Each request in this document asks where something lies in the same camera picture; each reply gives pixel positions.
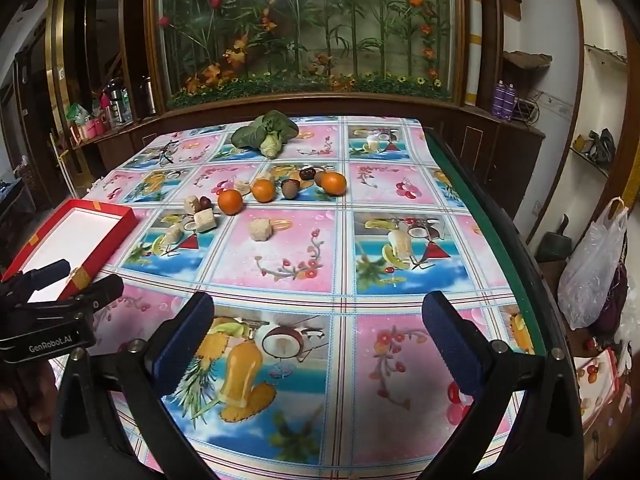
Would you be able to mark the white yellow rolled poster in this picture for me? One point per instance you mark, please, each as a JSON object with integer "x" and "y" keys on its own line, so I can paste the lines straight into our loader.
{"x": 474, "y": 45}

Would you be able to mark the green bok choy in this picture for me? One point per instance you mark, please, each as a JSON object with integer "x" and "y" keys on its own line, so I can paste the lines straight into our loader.
{"x": 265, "y": 132}

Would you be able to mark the purple bag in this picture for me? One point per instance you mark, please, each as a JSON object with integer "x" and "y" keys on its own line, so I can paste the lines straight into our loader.
{"x": 617, "y": 300}

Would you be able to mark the silver black thermos flask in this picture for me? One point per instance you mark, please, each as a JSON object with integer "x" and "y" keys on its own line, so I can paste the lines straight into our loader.
{"x": 115, "y": 102}

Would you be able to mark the purple bottle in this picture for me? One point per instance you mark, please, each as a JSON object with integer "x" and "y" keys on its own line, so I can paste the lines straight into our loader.
{"x": 510, "y": 102}
{"x": 499, "y": 100}

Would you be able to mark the dark wooden cabinet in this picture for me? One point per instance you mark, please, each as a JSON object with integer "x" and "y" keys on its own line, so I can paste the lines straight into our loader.
{"x": 450, "y": 125}

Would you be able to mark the dark thermos flask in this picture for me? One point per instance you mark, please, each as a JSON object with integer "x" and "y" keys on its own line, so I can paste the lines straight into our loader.
{"x": 148, "y": 95}

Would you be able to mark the green plastic bottle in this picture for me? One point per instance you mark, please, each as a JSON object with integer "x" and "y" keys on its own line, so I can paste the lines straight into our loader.
{"x": 126, "y": 105}

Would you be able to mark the fruit print tablecloth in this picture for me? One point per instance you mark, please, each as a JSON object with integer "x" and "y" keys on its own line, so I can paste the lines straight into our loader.
{"x": 280, "y": 270}

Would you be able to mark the table with green edge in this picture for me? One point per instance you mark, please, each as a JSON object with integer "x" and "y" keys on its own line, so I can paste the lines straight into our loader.
{"x": 500, "y": 260}

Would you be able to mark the glass case with artificial plants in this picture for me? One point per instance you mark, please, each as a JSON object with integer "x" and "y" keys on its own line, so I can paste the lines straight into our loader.
{"x": 300, "y": 35}

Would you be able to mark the round brown nut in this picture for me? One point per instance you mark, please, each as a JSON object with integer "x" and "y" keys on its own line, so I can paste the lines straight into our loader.
{"x": 289, "y": 188}

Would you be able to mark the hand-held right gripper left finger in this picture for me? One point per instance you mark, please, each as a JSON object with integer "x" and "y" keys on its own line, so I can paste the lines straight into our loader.
{"x": 182, "y": 340}

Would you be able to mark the person's left hand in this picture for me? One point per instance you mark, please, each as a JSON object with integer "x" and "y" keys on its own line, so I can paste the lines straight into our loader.
{"x": 40, "y": 400}

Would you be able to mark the red shallow box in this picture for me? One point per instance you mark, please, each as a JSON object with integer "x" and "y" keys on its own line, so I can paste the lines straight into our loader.
{"x": 75, "y": 230}

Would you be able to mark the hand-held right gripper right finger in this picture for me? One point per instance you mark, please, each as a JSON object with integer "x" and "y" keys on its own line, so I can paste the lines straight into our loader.
{"x": 450, "y": 345}

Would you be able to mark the pink plastic container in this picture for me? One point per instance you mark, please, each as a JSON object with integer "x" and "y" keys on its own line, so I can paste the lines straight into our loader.
{"x": 92, "y": 127}

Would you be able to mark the orange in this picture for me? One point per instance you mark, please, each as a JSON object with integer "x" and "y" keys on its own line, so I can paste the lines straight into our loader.
{"x": 230, "y": 201}
{"x": 333, "y": 183}
{"x": 263, "y": 190}

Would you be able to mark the dark shoes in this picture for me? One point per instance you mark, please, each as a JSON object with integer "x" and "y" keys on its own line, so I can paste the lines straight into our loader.
{"x": 600, "y": 145}

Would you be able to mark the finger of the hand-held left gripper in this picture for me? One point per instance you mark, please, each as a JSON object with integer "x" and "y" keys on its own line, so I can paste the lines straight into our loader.
{"x": 100, "y": 287}
{"x": 45, "y": 270}

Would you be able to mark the green snack bag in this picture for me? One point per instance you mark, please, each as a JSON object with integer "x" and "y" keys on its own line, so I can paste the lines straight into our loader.
{"x": 77, "y": 112}

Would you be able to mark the black eyeglasses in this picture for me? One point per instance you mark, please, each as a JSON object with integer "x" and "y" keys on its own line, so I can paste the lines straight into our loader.
{"x": 167, "y": 152}

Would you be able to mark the white pole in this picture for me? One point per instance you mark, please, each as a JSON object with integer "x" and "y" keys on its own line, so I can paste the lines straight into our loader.
{"x": 60, "y": 160}

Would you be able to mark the white plastic bag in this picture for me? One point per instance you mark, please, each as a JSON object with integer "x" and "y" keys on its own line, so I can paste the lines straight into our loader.
{"x": 592, "y": 270}

